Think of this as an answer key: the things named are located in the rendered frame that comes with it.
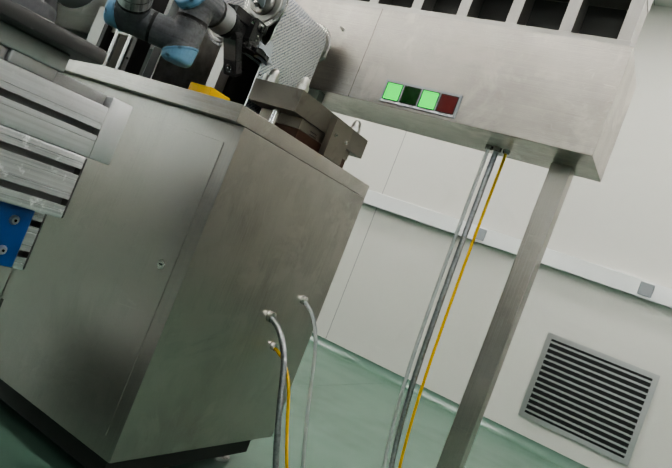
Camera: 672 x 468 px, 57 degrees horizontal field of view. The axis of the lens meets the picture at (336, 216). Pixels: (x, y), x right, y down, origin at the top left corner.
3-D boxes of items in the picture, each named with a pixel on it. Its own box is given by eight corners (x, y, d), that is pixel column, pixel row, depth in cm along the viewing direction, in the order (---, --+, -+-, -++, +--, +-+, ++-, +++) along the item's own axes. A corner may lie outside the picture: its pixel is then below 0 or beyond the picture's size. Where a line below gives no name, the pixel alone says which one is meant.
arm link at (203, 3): (165, 5, 143) (179, -29, 144) (195, 28, 153) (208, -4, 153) (189, 10, 139) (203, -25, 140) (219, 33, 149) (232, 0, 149)
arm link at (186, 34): (147, 54, 148) (164, 11, 149) (192, 73, 150) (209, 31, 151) (142, 45, 141) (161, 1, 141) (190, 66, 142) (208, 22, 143)
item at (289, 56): (252, 84, 170) (277, 22, 171) (295, 115, 190) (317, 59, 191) (253, 85, 170) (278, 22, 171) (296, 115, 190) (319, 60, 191)
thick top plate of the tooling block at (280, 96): (247, 98, 164) (255, 77, 164) (319, 146, 199) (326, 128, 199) (294, 111, 156) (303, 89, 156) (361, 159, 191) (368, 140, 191)
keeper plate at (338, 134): (317, 153, 170) (332, 116, 171) (334, 164, 179) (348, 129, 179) (324, 156, 169) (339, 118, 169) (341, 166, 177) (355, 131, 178)
